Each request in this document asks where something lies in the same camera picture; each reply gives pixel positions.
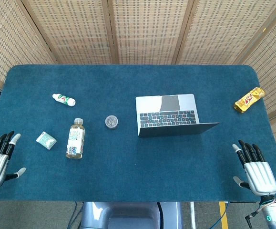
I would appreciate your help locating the blue-grey robot torso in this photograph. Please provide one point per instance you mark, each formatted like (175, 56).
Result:
(128, 214)

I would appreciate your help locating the small white green-label bottle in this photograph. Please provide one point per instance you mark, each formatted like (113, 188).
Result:
(62, 99)

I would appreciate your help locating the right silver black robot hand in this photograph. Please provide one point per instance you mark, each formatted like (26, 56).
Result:
(259, 174)

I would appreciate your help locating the yellow tea plastic bottle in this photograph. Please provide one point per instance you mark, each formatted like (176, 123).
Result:
(75, 140)

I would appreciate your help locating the bamboo folding screen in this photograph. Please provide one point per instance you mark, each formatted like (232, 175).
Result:
(147, 31)

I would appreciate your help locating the blue table mat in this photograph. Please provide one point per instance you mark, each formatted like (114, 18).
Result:
(128, 167)

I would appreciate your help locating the yellow snack packet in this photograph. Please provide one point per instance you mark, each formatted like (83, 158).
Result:
(249, 100)

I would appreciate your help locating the silver laptop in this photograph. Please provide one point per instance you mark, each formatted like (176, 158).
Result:
(152, 105)

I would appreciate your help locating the clear jar of clips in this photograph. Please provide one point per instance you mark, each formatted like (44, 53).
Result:
(111, 122)

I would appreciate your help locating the green white tissue packet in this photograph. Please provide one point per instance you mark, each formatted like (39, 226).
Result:
(46, 140)

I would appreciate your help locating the yellow floor tape strip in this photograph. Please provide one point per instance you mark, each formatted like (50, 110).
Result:
(223, 214)

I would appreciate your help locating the white table leg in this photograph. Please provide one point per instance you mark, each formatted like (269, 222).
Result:
(192, 214)

